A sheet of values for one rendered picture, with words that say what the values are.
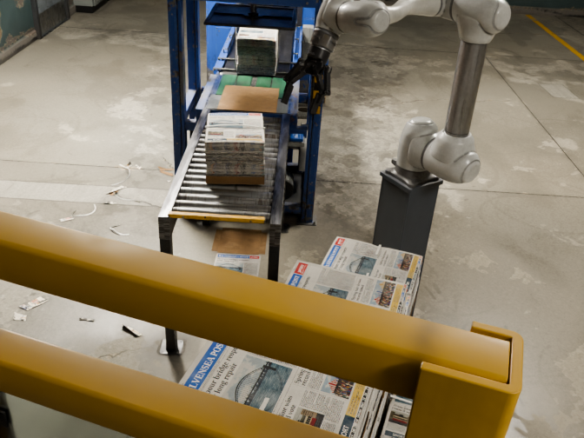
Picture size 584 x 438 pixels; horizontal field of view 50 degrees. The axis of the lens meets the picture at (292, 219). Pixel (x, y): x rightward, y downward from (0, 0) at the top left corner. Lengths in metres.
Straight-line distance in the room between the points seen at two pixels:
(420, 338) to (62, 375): 0.47
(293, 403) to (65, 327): 2.38
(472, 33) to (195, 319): 1.95
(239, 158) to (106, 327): 1.18
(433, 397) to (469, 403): 0.03
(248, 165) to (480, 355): 2.49
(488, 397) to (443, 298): 3.24
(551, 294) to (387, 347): 3.55
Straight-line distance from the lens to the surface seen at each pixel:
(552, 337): 3.80
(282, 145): 3.53
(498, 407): 0.61
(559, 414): 3.36
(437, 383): 0.60
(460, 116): 2.57
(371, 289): 1.99
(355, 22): 2.06
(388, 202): 2.90
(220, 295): 0.65
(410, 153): 2.74
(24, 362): 0.90
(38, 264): 0.75
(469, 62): 2.50
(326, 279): 2.00
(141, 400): 0.82
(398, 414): 2.27
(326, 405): 1.31
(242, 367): 1.37
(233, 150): 3.01
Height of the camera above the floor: 2.25
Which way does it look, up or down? 31 degrees down
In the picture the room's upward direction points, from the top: 4 degrees clockwise
